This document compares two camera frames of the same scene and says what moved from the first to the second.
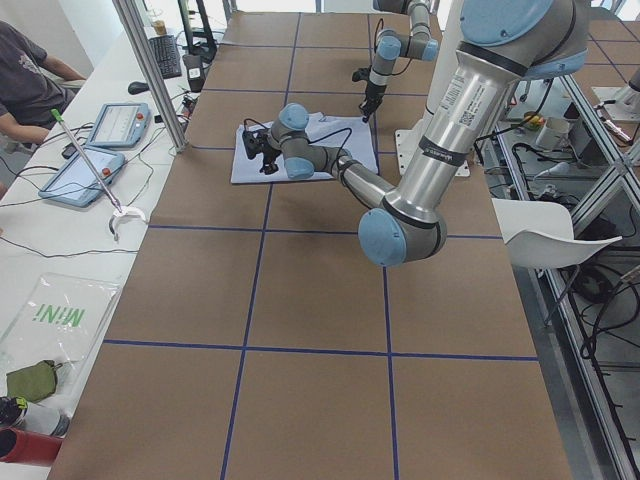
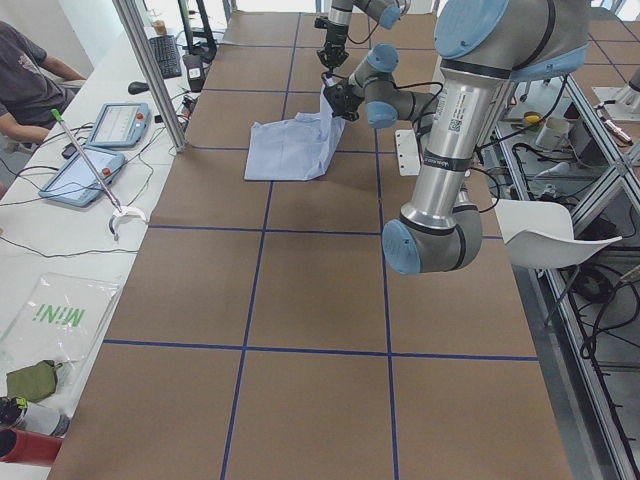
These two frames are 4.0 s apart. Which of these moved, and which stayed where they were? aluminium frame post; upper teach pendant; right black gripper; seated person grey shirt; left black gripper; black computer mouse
Moved: left black gripper; right black gripper
Stayed: upper teach pendant; aluminium frame post; seated person grey shirt; black computer mouse
